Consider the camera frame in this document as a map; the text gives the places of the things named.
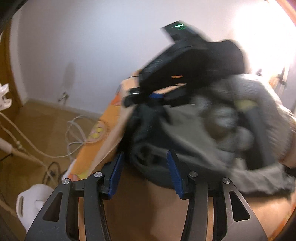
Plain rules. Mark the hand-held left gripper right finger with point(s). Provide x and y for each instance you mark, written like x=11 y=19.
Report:
x=174 y=172

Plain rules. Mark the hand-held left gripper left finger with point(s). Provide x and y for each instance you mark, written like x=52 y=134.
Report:
x=116 y=169

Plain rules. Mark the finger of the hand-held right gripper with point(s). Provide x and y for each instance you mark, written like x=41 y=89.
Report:
x=138 y=98

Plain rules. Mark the black pants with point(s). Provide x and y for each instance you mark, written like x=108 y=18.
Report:
x=161 y=139

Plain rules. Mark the white plastic jug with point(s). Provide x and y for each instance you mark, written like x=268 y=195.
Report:
x=30 y=197

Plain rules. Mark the folded tall tripod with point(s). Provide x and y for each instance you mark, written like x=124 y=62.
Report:
x=283 y=78

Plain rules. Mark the wooden door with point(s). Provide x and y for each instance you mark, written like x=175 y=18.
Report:
x=13 y=76

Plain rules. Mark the white clip lamp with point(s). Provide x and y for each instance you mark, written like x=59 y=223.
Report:
x=3 y=102

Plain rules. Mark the metal wall pipe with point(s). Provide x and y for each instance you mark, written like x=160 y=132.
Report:
x=63 y=96

